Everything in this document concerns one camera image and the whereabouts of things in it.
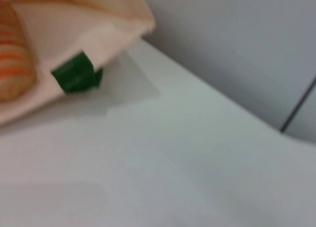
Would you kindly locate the orange striped ridged bread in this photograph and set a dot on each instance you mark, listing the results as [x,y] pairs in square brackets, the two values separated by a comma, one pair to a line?
[14,64]

